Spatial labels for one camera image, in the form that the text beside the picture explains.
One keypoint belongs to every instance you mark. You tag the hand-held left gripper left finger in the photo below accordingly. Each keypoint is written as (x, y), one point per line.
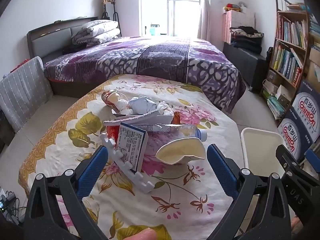
(91, 172)

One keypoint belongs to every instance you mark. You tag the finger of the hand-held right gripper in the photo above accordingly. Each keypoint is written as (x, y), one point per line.
(313, 160)
(292, 180)

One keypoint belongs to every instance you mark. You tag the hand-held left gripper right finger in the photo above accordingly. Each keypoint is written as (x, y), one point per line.
(222, 172)

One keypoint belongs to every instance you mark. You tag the white plastic bin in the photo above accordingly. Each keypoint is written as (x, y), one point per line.
(260, 150)

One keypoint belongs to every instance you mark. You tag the red packet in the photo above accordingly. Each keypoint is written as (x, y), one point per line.
(111, 133)

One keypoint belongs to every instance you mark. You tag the crushed clear plastic bottle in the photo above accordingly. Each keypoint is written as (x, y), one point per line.
(197, 133)

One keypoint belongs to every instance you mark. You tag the blue white label packet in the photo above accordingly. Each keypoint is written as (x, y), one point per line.
(130, 142)

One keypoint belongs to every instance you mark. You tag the white notched foam strip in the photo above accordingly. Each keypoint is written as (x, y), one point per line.
(140, 180)

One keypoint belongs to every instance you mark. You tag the crushed cream paper bowl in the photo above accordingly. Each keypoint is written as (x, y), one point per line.
(175, 152)

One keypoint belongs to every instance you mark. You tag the orange wrapper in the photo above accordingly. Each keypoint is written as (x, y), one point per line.
(176, 118)

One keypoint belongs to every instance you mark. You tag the person's left hand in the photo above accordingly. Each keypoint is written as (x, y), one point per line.
(140, 235)

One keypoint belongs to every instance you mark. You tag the blue white cardboard box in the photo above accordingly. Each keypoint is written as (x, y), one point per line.
(295, 135)
(308, 105)

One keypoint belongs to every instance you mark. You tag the floral tablecloth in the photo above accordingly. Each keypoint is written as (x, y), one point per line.
(175, 205)

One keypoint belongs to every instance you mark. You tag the pink woven strip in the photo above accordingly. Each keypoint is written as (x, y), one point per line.
(120, 122)

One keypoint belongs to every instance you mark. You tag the stack of flat books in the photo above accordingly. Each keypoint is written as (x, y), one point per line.
(275, 105)

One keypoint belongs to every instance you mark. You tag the tissue box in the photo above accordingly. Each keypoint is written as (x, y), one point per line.
(283, 95)

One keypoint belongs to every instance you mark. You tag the crumpled white tissue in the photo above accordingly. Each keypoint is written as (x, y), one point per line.
(123, 106)
(164, 107)

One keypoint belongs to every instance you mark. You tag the red gold snack wrapper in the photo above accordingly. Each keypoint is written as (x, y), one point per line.
(107, 98)

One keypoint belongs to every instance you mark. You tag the flat white carton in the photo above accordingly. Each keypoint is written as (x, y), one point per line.
(150, 118)

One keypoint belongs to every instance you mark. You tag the crumpled blue white paper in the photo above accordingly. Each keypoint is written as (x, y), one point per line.
(142, 104)

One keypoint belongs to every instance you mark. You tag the brown cardboard box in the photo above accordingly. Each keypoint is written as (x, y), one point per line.
(315, 65)

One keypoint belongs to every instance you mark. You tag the row of colourful books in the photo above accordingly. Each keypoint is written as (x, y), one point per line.
(286, 63)

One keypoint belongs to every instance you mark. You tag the wooden bookshelf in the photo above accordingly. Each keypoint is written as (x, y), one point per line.
(306, 55)

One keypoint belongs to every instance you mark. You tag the grey striped cloth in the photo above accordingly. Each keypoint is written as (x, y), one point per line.
(22, 92)

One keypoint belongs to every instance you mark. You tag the black storage bench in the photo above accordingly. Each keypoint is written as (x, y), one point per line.
(250, 65)

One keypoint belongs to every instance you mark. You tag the purple patterned bed blanket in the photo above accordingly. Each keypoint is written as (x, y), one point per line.
(150, 60)

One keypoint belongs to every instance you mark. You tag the red cloth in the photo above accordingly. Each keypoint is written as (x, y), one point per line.
(21, 66)

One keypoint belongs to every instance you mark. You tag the row of upright books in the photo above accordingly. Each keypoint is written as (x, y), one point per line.
(291, 31)

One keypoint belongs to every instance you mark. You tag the pile of folded clothes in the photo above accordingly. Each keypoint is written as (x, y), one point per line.
(246, 40)

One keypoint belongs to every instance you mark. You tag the stacked white pillows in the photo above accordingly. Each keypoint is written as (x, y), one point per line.
(97, 37)

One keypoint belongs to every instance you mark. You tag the dark bed headboard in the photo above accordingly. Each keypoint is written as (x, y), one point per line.
(50, 37)

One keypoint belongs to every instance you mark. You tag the folded white quilt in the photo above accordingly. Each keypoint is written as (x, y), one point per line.
(100, 26)

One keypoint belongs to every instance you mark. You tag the pink drawer cabinet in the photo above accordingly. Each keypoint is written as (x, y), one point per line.
(237, 20)

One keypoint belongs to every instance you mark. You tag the teal container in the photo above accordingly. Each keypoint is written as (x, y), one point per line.
(153, 30)

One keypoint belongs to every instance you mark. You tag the white curtain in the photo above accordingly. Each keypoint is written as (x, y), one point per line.
(205, 10)

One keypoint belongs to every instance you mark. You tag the red yellow stuffed toy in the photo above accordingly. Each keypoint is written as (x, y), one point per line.
(231, 7)

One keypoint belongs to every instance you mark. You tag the black coat stand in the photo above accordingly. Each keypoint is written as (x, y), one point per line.
(110, 5)

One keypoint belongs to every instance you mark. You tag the window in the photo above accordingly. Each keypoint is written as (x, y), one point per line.
(170, 5)

